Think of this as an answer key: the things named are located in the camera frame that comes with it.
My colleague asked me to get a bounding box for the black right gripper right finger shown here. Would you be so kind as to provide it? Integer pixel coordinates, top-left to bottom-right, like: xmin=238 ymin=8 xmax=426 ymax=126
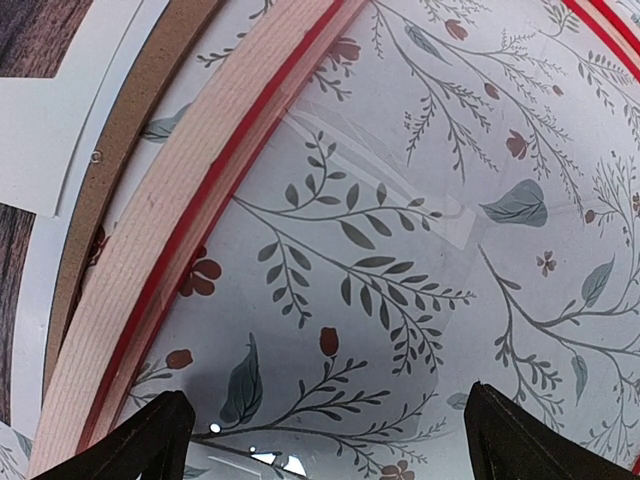
xmin=464 ymin=382 xmax=637 ymax=480

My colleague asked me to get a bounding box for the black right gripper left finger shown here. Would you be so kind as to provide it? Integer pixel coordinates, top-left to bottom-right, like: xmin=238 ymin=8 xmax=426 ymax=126
xmin=35 ymin=391 xmax=195 ymax=480

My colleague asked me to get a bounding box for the white mat board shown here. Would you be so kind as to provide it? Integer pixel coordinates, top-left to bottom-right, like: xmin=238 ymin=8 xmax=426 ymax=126
xmin=0 ymin=0 xmax=176 ymax=436

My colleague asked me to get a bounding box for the red wooden picture frame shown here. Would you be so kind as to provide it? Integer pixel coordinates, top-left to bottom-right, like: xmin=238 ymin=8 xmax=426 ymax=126
xmin=27 ymin=1 xmax=639 ymax=478

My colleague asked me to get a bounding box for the brown backing board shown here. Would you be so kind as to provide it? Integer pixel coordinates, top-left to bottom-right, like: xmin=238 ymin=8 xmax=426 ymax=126
xmin=43 ymin=0 xmax=224 ymax=390

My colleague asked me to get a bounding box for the red grey photo print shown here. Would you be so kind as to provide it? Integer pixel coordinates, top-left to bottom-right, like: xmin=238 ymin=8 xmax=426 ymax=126
xmin=1 ymin=0 xmax=91 ymax=424

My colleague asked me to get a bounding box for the floral patterned table mat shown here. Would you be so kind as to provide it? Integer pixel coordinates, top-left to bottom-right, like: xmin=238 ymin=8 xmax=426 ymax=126
xmin=1 ymin=1 xmax=273 ymax=479

